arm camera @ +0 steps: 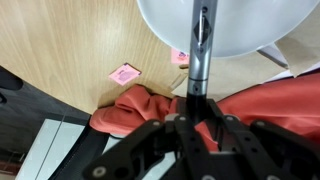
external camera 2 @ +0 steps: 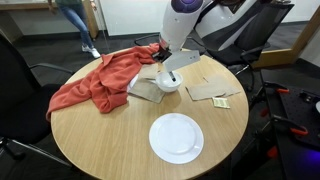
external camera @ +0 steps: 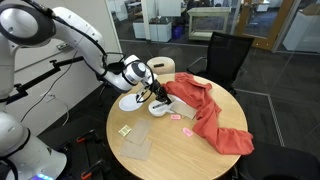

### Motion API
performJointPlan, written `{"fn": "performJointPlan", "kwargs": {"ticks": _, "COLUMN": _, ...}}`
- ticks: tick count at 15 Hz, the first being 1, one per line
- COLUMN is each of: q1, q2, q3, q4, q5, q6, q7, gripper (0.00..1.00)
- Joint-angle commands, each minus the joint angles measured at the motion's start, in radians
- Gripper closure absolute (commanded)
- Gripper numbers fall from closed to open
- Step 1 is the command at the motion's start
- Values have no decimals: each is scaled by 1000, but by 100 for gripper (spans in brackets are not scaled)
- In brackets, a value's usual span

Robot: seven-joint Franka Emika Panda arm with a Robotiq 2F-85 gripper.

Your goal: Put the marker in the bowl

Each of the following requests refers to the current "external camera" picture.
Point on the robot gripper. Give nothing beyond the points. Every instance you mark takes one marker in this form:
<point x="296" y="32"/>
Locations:
<point x="151" y="80"/>

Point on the black marker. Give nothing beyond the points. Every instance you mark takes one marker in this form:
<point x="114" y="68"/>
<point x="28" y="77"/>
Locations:
<point x="159" y="105"/>

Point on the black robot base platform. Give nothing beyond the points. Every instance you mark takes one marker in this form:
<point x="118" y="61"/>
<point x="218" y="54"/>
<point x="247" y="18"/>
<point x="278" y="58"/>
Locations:
<point x="66" y="133"/>

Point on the white bowl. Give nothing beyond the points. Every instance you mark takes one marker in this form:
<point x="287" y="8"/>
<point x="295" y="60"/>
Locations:
<point x="159" y="111"/>

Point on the pink eraser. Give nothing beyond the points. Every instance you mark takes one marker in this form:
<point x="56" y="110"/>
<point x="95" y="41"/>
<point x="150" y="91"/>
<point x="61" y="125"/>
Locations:
<point x="187" y="132"/>
<point x="175" y="116"/>

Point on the brown paper napkin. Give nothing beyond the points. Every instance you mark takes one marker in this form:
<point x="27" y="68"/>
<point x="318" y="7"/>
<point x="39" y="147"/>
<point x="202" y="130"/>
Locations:
<point x="139" y="130"/>
<point x="135" y="151"/>
<point x="185" y="109"/>

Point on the white round plate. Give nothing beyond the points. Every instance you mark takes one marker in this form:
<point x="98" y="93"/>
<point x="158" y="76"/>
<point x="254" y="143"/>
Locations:
<point x="128" y="104"/>

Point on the red fleece cloth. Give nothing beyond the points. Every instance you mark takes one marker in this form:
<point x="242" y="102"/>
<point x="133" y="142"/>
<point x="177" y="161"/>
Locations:
<point x="213" y="126"/>

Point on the blue bin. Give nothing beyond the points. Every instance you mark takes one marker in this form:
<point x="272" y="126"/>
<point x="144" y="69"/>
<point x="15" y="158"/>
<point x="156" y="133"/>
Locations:
<point x="177" y="32"/>

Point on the low white cabinet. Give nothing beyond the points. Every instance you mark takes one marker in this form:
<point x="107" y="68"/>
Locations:
<point x="160" y="31"/>

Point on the black mesh office chair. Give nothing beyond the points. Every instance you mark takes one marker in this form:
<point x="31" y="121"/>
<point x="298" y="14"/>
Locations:
<point x="226" y="56"/>

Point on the cream utility cart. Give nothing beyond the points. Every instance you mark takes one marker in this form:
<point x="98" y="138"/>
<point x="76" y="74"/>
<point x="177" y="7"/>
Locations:
<point x="208" y="11"/>

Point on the black orange bar clamp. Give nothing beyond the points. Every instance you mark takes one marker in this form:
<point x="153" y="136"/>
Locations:
<point x="86" y="174"/>
<point x="81" y="139"/>

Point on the wooden door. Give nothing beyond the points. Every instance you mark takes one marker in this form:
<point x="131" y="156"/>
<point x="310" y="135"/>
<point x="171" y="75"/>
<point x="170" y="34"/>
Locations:
<point x="266" y="41"/>

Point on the large white box cabinet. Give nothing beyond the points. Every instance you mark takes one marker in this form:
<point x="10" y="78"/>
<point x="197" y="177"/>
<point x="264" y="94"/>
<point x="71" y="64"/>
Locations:
<point x="303" y="31"/>

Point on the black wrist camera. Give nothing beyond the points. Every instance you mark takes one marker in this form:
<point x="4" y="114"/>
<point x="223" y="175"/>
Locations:
<point x="157" y="88"/>

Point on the grey wall socket plate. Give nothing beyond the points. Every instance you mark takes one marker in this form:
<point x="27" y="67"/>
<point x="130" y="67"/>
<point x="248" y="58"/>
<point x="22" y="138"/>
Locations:
<point x="62" y="46"/>

